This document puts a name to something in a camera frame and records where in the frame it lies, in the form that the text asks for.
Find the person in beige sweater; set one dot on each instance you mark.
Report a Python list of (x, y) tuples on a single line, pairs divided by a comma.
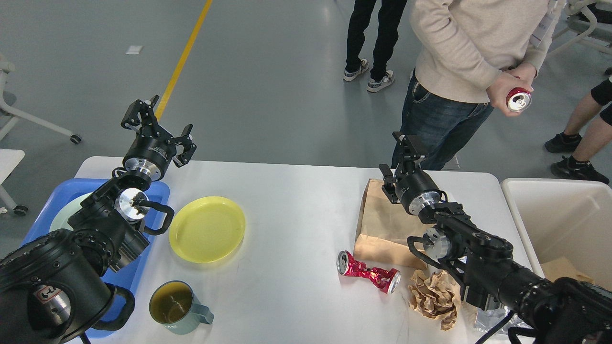
[(474, 52)]

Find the crushed red soda can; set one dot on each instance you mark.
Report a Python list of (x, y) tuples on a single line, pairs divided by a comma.
[(385, 280)]

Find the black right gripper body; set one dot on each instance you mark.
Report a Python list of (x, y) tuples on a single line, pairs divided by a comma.
[(415, 190)]

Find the white office chair right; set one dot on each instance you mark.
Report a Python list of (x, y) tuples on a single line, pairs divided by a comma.
[(587, 29)]

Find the yellow plastic plate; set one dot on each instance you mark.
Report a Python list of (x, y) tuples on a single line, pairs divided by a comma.
[(207, 230)]

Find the white side table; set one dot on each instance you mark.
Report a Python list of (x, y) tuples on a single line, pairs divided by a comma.
[(9, 160)]

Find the person with black sneakers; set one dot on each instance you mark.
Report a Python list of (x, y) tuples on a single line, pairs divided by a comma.
[(588, 130)]

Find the brown paper bag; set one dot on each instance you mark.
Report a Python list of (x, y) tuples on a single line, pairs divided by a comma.
[(383, 228)]

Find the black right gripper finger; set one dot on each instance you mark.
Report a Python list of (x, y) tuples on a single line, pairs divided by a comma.
[(389, 184), (408, 154)]

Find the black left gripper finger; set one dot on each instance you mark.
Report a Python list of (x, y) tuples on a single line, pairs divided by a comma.
[(189, 148), (140, 117)]

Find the red soda can held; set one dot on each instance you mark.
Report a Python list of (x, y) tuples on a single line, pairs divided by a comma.
[(518, 99)]

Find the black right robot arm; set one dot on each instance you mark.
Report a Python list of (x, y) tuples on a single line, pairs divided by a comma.
[(566, 311)]

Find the brown paper in bin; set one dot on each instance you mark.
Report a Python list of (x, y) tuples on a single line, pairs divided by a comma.
[(563, 267)]

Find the pale green plate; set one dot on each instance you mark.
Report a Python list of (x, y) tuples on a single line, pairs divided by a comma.
[(60, 221)]

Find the crumpled brown paper ball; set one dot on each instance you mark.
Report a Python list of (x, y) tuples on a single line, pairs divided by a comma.
[(436, 297)]

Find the white plastic bin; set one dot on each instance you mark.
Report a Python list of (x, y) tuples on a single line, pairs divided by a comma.
[(564, 218)]

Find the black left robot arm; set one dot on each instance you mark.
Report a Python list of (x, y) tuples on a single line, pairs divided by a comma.
[(51, 288)]

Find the teal mug yellow inside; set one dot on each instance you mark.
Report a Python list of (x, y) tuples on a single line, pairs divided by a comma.
[(175, 306)]

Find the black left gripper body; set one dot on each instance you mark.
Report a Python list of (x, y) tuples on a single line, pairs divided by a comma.
[(149, 156)]

